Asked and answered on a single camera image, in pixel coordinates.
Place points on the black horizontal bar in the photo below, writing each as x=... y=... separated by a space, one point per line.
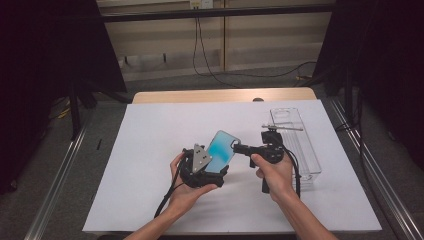
x=213 y=13

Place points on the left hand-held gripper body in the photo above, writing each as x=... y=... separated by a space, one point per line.
x=200 y=158

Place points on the black curtain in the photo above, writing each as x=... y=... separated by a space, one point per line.
x=383 y=50
x=40 y=66

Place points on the white wall socket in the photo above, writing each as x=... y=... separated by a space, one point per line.
x=201 y=4

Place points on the person's right hand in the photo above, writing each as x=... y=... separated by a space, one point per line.
x=276 y=180

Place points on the white table mat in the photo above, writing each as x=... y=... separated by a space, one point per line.
x=150 y=133

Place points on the blue phone case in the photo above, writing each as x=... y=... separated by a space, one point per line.
x=220 y=150

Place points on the aluminium rail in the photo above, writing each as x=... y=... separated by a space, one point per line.
x=383 y=173
x=56 y=183

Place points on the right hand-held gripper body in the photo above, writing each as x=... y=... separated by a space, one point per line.
x=273 y=146

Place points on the person's left hand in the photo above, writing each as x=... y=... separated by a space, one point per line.
x=186 y=196

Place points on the clear plastic box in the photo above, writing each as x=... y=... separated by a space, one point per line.
x=306 y=156

